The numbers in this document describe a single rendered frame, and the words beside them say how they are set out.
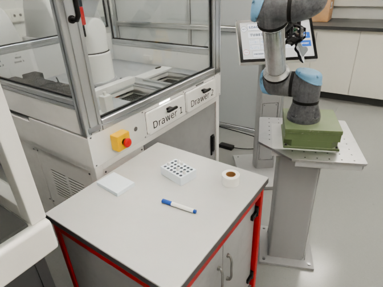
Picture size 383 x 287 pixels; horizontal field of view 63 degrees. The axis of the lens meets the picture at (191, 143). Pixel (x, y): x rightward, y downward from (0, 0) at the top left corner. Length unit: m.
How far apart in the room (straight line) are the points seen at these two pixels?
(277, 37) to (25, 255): 1.10
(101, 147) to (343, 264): 1.49
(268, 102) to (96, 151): 1.46
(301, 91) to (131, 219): 0.90
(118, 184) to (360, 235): 1.60
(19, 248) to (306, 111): 1.21
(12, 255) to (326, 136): 1.24
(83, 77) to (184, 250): 0.70
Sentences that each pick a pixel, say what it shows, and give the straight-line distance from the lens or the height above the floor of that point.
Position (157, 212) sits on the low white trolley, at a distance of 1.11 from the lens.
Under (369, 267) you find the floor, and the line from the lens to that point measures 2.12.
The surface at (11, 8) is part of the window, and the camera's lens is 1.43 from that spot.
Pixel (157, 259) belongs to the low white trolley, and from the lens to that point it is 0.96.
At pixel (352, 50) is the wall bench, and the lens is 4.19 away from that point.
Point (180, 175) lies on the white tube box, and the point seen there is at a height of 0.79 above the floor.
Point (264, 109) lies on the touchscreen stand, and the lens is 2.41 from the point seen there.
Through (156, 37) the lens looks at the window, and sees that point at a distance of 1.49.
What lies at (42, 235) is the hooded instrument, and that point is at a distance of 0.96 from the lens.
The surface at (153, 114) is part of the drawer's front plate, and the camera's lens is 1.48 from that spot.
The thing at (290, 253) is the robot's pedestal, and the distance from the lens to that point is 1.97.
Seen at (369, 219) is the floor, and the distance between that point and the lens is 2.44.
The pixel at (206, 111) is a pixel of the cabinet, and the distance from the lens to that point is 1.94.
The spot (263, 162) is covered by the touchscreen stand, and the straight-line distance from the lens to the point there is 2.63.
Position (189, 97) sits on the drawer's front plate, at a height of 0.90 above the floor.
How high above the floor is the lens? 1.48
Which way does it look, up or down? 29 degrees down
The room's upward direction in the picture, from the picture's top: 3 degrees counter-clockwise
